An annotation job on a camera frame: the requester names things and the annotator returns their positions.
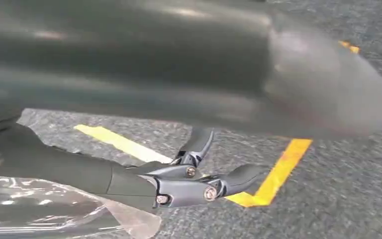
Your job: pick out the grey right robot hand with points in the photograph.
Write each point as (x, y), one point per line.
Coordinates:
(128, 59)

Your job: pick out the clear plastic sheet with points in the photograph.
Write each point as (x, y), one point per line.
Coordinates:
(46, 211)

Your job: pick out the yellow floor tape marking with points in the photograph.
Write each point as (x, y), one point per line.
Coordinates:
(276, 178)

